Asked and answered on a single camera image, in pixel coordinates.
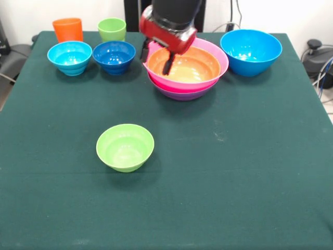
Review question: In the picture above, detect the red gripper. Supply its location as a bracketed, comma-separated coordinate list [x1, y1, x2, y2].
[139, 5, 198, 76]

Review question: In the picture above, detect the wide orange bowl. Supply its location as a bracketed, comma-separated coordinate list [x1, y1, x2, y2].
[147, 46, 222, 84]

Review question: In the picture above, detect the large pink bowl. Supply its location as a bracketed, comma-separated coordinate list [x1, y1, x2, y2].
[142, 37, 229, 94]

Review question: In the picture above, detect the small dark blue bowl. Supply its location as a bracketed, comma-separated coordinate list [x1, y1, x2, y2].
[92, 41, 136, 76]

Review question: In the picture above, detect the purple bowl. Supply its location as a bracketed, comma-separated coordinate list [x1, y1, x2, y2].
[155, 82, 217, 102]

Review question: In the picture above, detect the small light blue bowl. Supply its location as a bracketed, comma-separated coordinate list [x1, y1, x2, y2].
[47, 41, 93, 77]

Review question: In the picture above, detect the orange cup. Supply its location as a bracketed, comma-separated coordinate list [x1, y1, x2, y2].
[52, 17, 84, 43]

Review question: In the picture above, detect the green cup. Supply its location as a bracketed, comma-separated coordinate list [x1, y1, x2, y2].
[97, 17, 127, 43]

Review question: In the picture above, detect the medium blue bowl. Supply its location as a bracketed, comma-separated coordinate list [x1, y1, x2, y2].
[220, 29, 283, 77]

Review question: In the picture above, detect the small green bowl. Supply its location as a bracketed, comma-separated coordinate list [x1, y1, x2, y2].
[96, 123, 155, 173]

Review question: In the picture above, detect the grey wheeled floor base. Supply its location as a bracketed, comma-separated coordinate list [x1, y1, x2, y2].
[301, 39, 333, 79]
[0, 44, 33, 79]

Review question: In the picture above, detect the dark green tablecloth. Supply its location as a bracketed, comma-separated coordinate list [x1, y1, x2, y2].
[0, 31, 333, 250]

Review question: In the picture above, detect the tangle of floor cables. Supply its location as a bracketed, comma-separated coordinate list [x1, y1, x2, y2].
[311, 56, 333, 115]

